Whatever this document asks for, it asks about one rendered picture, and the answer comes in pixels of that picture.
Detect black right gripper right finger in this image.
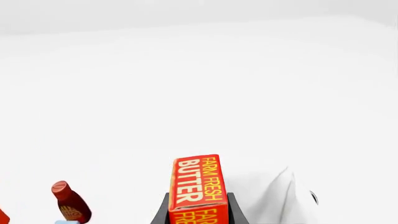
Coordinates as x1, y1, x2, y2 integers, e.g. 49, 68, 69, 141
226, 192, 250, 224

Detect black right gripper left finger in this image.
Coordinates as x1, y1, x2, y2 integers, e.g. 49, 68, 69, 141
150, 192, 171, 224

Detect red butter box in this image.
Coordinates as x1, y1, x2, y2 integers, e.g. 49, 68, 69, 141
168, 153, 229, 224

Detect dark red sauce bottle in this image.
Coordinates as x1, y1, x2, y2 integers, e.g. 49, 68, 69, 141
50, 180, 93, 224

